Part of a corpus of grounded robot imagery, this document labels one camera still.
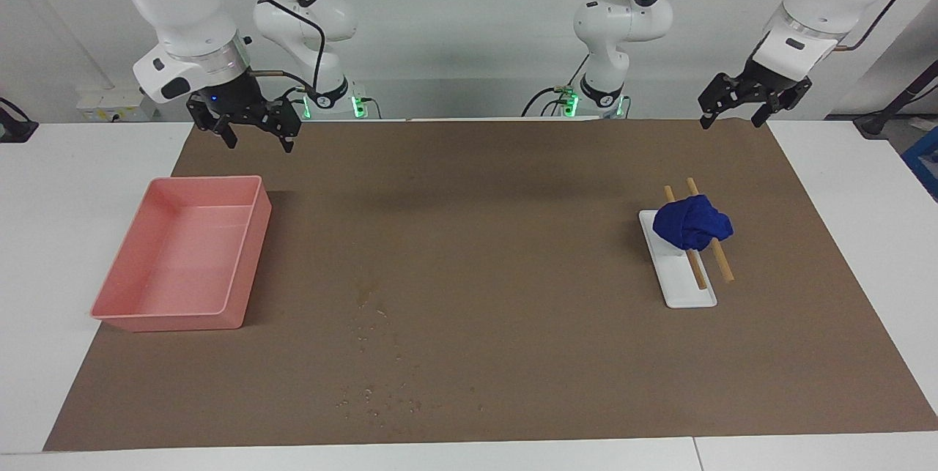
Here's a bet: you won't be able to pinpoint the white wall socket box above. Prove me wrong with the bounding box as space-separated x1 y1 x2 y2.
76 86 159 123

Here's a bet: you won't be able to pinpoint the brown table mat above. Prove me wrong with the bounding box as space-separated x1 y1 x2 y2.
43 118 938 452

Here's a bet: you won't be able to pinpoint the blue background box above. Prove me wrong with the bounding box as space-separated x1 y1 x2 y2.
901 126 938 201

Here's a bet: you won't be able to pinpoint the black background device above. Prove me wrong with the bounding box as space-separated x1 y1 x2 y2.
0 97 40 144

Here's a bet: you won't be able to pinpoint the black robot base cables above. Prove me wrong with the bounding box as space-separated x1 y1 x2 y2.
521 53 589 119

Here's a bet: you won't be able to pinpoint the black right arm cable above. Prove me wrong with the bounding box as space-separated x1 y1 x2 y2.
208 0 328 102

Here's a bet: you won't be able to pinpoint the black background stand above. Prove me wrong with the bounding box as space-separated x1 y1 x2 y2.
853 59 938 139

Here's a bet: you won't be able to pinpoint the pink plastic bin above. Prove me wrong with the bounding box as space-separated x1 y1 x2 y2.
91 176 273 333

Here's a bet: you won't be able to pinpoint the blue towel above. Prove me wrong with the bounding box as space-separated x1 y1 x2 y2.
652 194 734 252

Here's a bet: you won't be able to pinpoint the white rack with wooden rods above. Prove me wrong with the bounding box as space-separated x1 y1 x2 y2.
638 209 718 309

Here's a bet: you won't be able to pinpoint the wooden rack rod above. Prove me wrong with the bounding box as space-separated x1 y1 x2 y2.
686 177 735 283
664 185 709 291

